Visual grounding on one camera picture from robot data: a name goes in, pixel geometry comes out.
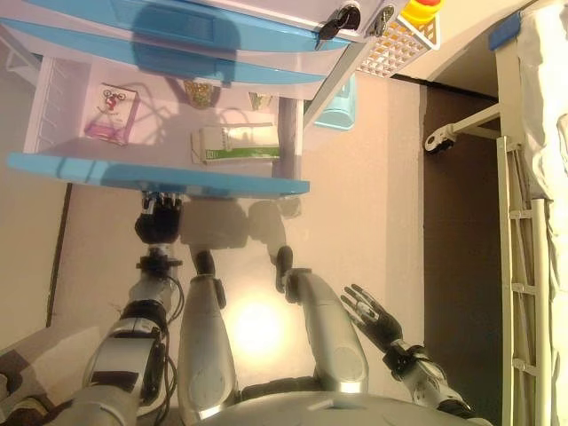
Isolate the white bed caster wheel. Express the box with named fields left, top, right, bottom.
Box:
left=423, top=129, right=458, bottom=156

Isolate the white mesh basket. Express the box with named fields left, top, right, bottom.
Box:
left=354, top=17, right=441, bottom=80

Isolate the blue lidded waste bin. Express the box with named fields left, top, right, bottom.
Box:
left=313, top=73, right=359, bottom=134

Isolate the white bed sheet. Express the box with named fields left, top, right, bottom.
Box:
left=517, top=0, right=568, bottom=400

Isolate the blue bed tag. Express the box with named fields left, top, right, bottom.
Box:
left=487, top=11, right=523, bottom=51

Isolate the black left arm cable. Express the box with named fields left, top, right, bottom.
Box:
left=157, top=274, right=185, bottom=418

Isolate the white cart caster wheel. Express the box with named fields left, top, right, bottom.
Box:
left=279, top=197, right=303, bottom=219

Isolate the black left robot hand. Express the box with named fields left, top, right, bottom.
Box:
left=134, top=190, right=185, bottom=245

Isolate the white blue medical cart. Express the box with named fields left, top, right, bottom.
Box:
left=0, top=0, right=403, bottom=221

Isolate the clear bottle of yellow capsules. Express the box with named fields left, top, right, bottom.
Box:
left=182, top=79, right=222, bottom=110

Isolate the white drawer with blue front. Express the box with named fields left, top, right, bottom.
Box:
left=6, top=55, right=312, bottom=200

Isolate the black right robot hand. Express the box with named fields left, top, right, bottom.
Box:
left=340, top=283, right=404, bottom=352

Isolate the yellow sharps container red lid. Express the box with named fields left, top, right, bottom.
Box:
left=401, top=0, right=446, bottom=28

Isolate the translucent cart side bin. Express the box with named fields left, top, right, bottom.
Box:
left=0, top=26, right=43, bottom=88

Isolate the metal cart side latch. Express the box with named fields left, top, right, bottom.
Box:
left=366, top=4, right=396, bottom=39

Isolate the small green labelled medicine bottle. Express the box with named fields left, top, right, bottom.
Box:
left=247, top=91, right=274, bottom=111

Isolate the pink white medicine box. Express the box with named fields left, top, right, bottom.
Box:
left=83, top=83, right=141, bottom=147

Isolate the green white medicine box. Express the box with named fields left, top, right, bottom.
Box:
left=190, top=123, right=283, bottom=166

